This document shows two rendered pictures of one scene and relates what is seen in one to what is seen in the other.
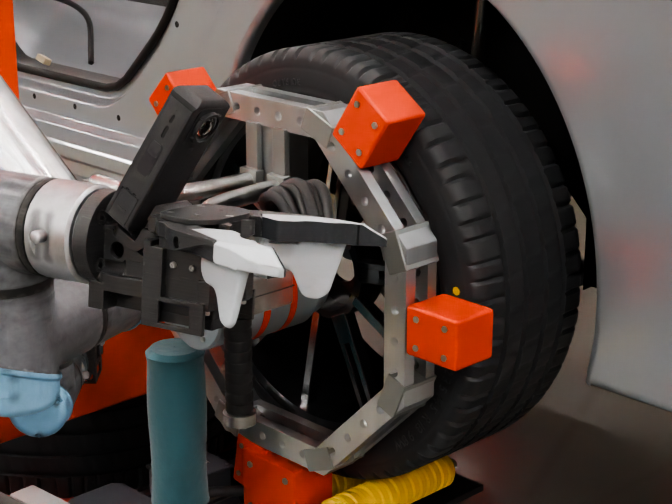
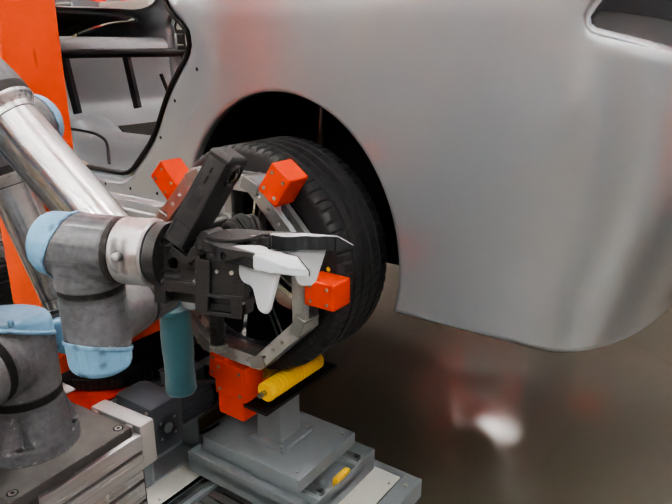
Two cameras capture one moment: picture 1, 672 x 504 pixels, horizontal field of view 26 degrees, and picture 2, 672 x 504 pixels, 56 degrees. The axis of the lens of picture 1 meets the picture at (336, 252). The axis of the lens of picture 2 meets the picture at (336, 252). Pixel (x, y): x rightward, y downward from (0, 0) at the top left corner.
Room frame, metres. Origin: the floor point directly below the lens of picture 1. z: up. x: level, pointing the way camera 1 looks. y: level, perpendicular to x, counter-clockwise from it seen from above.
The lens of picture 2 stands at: (0.35, 0.11, 1.43)
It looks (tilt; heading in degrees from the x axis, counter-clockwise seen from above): 18 degrees down; 349
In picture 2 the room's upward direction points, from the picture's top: straight up
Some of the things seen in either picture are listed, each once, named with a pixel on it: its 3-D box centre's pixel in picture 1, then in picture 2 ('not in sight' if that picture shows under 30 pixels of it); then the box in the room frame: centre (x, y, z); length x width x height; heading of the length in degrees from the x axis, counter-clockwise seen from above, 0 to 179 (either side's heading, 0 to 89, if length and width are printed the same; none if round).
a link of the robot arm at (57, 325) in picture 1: (23, 333); (105, 321); (1.09, 0.25, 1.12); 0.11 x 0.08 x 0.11; 152
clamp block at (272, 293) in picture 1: (254, 287); not in sight; (1.76, 0.10, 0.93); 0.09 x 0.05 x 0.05; 134
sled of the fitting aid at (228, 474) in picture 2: not in sight; (281, 459); (2.13, -0.05, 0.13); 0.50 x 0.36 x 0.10; 44
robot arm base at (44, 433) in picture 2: not in sight; (27, 413); (1.32, 0.43, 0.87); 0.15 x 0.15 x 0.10
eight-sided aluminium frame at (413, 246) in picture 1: (285, 278); (233, 267); (2.02, 0.07, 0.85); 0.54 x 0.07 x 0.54; 44
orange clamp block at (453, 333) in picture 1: (448, 331); (327, 291); (1.80, -0.15, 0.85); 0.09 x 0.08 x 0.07; 44
